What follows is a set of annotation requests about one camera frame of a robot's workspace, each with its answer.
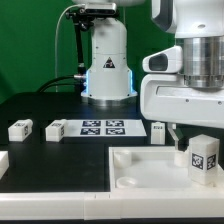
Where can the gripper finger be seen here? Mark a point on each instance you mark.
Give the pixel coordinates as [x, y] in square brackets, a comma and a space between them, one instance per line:
[176, 135]

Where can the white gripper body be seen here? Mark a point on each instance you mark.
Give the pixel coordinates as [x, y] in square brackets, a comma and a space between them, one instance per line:
[166, 98]

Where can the white square tabletop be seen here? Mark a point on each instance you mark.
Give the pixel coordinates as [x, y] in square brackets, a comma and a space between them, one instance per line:
[152, 170]

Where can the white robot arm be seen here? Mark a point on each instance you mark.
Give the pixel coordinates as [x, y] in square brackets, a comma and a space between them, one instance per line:
[185, 83]

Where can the white marker sheet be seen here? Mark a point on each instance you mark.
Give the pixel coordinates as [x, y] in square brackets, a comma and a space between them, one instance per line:
[105, 128]

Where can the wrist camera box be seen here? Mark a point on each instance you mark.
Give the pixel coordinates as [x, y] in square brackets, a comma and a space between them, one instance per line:
[168, 61]

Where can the white front fence rail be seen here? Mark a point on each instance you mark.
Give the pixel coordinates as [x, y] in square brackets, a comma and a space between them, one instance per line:
[115, 205]

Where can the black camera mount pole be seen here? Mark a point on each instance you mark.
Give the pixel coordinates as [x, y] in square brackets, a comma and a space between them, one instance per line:
[82, 22]

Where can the grey base camera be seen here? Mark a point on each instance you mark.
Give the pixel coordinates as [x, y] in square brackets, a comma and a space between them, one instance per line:
[100, 8]

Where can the white left fence rail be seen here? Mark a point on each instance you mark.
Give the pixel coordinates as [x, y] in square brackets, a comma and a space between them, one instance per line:
[4, 162]

